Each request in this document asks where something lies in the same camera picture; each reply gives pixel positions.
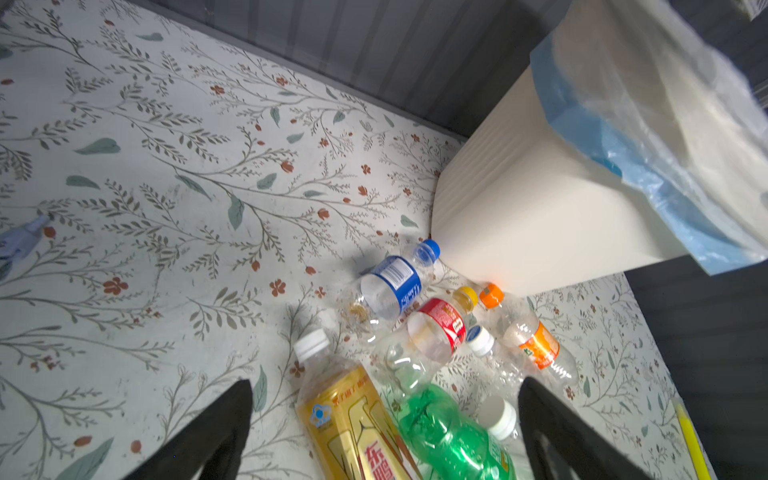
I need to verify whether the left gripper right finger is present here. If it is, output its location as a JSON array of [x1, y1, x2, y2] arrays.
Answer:
[[518, 377, 649, 479]]

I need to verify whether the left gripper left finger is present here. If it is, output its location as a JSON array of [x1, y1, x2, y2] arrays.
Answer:
[[127, 380, 253, 480]]

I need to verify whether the clear bottle white cap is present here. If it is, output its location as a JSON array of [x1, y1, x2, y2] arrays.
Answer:
[[466, 325, 526, 392]]

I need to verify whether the green bottle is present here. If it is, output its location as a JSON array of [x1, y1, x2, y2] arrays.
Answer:
[[396, 385, 516, 479]]

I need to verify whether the orange label clear bottle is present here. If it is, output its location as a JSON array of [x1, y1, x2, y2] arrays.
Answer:
[[478, 283, 579, 390]]

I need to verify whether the yellow tea bottle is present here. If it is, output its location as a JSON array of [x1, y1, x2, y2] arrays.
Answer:
[[294, 329, 421, 479]]

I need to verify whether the red label clear bottle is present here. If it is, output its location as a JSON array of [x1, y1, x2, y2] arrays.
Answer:
[[373, 286, 479, 396]]

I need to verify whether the blue label clear bottle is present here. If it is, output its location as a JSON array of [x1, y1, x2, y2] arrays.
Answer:
[[337, 239, 441, 343]]

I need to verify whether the white plastic waste bin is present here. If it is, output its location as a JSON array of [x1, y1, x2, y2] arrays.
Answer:
[[431, 61, 698, 296]]

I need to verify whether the clear bin liner bag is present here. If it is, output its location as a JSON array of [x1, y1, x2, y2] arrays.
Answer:
[[530, 1, 767, 275]]

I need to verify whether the yellow marker pen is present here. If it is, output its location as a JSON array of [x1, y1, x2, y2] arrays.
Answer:
[[672, 398, 716, 480]]

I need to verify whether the floral table mat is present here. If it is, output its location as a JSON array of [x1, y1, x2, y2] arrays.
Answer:
[[0, 0, 718, 480]]

